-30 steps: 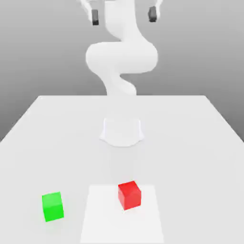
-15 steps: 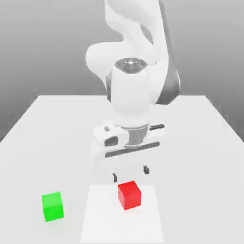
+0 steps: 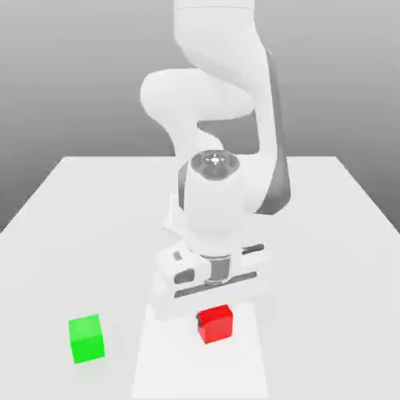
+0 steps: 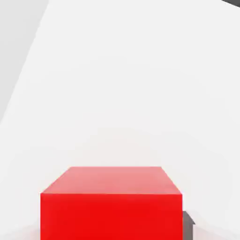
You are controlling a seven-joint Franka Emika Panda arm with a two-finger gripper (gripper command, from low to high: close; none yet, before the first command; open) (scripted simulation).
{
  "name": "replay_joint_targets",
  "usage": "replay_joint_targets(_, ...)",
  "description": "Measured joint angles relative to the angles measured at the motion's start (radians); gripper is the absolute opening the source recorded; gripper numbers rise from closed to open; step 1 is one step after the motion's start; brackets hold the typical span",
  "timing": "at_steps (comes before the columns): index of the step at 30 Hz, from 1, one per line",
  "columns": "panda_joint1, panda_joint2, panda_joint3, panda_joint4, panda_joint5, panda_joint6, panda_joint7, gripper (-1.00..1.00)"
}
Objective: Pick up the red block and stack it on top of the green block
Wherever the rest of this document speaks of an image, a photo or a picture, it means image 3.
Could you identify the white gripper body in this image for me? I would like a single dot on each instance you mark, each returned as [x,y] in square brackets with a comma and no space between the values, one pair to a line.
[215,289]

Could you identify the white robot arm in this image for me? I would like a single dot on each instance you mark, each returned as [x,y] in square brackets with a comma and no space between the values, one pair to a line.
[215,200]

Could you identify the small red cube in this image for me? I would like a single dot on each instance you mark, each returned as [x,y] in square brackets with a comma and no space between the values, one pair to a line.
[216,325]

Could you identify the small green cube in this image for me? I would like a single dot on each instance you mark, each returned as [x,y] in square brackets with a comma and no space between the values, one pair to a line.
[86,339]

